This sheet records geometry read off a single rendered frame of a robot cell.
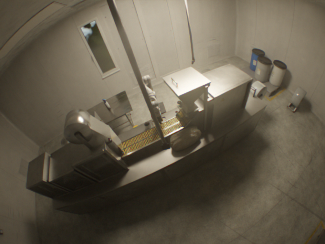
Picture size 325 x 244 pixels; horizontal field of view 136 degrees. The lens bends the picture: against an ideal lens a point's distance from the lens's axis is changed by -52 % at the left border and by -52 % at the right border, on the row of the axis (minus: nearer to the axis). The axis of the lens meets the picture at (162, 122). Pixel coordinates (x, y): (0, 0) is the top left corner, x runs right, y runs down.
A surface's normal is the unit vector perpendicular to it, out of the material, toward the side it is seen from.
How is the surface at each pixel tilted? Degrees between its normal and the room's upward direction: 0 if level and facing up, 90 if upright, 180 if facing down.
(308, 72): 90
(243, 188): 0
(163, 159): 0
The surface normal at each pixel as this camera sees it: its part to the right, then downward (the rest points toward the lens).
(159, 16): 0.40, 0.66
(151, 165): -0.21, -0.61
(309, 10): -0.89, 0.43
